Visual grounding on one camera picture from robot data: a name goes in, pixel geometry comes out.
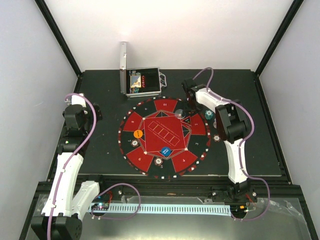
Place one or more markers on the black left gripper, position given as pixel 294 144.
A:
pixel 98 113

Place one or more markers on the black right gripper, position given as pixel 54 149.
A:
pixel 186 108

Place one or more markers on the clear round dealer puck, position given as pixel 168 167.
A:
pixel 180 114

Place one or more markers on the black triangular token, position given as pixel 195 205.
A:
pixel 187 120

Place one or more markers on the brown white chip stack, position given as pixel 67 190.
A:
pixel 216 138

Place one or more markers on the orange round button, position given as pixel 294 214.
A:
pixel 138 134

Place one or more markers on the blue small blind button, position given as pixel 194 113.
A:
pixel 166 151

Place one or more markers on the purple white chip stack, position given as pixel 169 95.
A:
pixel 214 124

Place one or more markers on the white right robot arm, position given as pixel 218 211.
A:
pixel 232 127

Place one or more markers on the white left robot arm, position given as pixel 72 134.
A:
pixel 61 218

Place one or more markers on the green poker chip stack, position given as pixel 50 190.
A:
pixel 209 114

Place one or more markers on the round red black poker mat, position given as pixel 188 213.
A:
pixel 189 144

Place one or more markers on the card pack in case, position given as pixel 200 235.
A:
pixel 135 81

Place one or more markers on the open aluminium poker case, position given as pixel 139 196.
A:
pixel 153 80

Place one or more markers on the small green circuit board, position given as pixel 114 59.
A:
pixel 100 206

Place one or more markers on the light blue cable duct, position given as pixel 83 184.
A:
pixel 173 209

